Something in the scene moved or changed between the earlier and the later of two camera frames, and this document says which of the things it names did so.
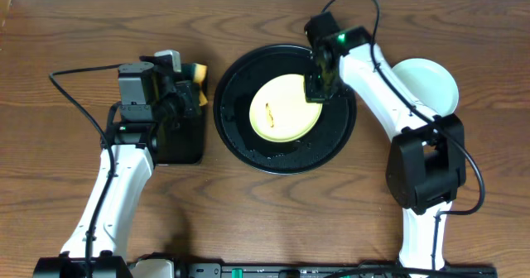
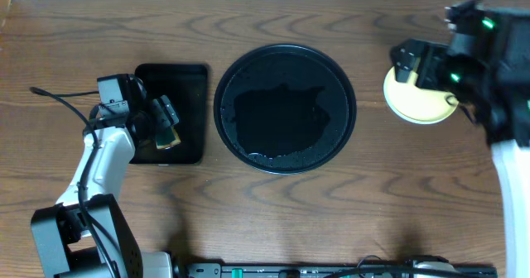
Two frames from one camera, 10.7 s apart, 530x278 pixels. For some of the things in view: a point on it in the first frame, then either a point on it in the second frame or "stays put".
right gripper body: [318, 88] to [460, 76]
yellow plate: [279, 111] to [413, 103]
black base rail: [175, 267] stays put
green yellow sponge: [195, 72] to [167, 137]
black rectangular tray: [184, 145] stays put
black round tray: [264, 119] stays put
